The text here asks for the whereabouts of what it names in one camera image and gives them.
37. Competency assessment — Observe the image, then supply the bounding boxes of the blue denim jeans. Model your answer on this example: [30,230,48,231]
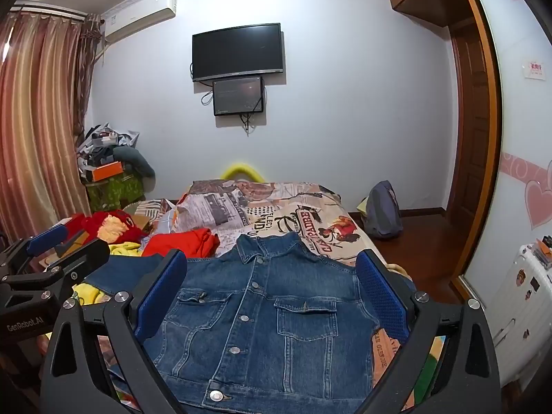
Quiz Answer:
[88,230,415,414]

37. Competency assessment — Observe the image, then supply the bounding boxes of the large black wall television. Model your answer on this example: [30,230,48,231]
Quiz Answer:
[191,22,285,83]

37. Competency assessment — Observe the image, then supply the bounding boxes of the red and white door label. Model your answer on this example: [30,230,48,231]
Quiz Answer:
[526,58,549,79]

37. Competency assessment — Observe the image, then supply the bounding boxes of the white suitcase with stickers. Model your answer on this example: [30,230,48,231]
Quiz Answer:
[489,241,552,356]

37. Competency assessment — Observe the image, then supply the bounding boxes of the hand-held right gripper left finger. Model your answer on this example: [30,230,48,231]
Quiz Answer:
[40,249,203,414]

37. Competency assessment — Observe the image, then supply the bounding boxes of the red and cream plush cloth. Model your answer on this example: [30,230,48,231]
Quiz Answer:
[64,209,149,247]

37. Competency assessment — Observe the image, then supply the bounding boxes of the dark grey cushion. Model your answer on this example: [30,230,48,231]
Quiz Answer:
[113,146,155,179]

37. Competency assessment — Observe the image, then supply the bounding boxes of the white wardrobe sliding door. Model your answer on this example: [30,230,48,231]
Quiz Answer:
[451,0,552,307]

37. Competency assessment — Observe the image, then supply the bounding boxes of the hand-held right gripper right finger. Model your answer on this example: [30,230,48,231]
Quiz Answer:
[345,250,503,414]

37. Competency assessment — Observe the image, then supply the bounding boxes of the white air conditioner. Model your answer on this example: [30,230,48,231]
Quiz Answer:
[102,0,178,45]

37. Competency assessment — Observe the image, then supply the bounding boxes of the yellow garment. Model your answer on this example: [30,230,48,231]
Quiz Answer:
[71,241,144,308]

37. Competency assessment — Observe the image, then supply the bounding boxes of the brown wooden door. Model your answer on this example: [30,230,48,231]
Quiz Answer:
[445,19,489,227]

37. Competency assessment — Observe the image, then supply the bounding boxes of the striped pink curtain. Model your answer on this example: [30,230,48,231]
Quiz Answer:
[0,6,106,244]

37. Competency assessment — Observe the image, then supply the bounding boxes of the pile of assorted clutter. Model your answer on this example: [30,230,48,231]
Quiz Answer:
[77,123,141,182]

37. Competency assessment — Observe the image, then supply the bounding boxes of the yellow foam ring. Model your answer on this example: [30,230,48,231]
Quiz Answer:
[221,161,267,182]

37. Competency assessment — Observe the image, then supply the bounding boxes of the black monitor cables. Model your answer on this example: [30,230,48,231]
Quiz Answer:
[189,62,266,135]

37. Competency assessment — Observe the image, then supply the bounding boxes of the grey backpack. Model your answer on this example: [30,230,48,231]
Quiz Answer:
[361,180,405,240]

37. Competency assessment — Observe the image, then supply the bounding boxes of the orange box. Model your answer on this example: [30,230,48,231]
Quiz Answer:
[91,161,124,182]

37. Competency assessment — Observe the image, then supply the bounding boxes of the small black wall monitor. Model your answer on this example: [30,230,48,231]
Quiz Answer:
[212,76,265,117]

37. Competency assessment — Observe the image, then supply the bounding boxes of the green patterned cloth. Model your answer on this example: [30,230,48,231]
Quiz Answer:
[85,172,146,213]

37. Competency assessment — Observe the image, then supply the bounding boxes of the red garment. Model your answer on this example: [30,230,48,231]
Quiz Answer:
[140,228,221,260]

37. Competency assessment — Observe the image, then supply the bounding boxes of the lilac grey garment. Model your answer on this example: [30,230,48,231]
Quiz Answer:
[157,180,259,257]

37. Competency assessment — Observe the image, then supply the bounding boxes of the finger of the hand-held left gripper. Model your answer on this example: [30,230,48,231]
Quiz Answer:
[0,238,111,296]
[0,223,70,273]

